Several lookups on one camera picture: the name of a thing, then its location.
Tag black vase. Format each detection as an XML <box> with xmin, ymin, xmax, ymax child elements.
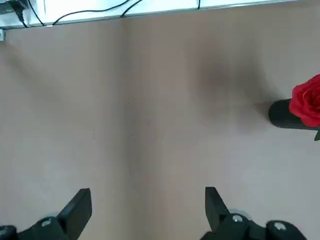
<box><xmin>268</xmin><ymin>98</ymin><xmax>313</xmax><ymax>130</ymax></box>

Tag thin black cable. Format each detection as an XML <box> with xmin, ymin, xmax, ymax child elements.
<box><xmin>52</xmin><ymin>0</ymin><xmax>137</xmax><ymax>26</ymax></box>
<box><xmin>120</xmin><ymin>0</ymin><xmax>143</xmax><ymax>18</ymax></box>

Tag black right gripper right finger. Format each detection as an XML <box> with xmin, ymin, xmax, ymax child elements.
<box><xmin>199</xmin><ymin>186</ymin><xmax>308</xmax><ymax>240</ymax></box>

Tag black plug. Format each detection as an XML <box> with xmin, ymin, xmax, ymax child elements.
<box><xmin>9</xmin><ymin>0</ymin><xmax>30</xmax><ymax>28</ymax></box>

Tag red rose bouquet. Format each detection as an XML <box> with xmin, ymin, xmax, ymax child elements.
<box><xmin>288</xmin><ymin>74</ymin><xmax>320</xmax><ymax>142</ymax></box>

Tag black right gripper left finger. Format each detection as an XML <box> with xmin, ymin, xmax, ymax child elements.
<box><xmin>0</xmin><ymin>188</ymin><xmax>93</xmax><ymax>240</ymax></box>

